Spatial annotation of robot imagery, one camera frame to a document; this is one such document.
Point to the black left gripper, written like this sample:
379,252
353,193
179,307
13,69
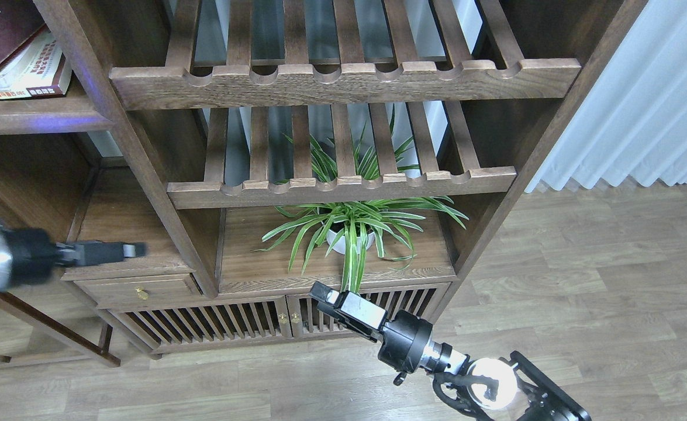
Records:
27,256

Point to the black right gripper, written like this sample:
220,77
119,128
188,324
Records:
406,340

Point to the yellow green cover book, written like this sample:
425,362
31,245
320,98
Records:
13,67

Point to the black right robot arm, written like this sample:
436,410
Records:
471,387

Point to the brass drawer knob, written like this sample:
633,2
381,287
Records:
141,293

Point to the white plant pot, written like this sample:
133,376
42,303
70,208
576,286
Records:
337,239

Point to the green spider plant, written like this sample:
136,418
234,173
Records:
392,217

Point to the dark wooden bookshelf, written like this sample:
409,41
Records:
192,157

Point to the white pleated curtain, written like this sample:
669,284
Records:
633,124

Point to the dark wooden side frame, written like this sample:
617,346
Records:
99,352

